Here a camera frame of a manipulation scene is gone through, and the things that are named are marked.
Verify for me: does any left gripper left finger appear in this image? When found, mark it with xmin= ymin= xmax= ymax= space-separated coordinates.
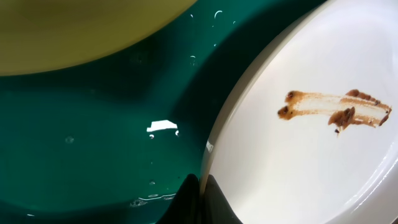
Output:
xmin=156 ymin=174 xmax=200 ymax=224

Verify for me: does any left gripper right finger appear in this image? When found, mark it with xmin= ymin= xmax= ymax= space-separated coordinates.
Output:
xmin=201 ymin=175 xmax=243 ymax=224

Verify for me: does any white plate front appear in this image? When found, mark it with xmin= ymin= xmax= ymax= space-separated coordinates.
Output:
xmin=201 ymin=0 xmax=397 ymax=223

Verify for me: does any teal plastic tray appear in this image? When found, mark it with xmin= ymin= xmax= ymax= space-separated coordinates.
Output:
xmin=1 ymin=0 xmax=320 ymax=223

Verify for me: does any yellow-green rimmed plate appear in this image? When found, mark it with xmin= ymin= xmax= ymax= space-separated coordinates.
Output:
xmin=1 ymin=0 xmax=194 ymax=76

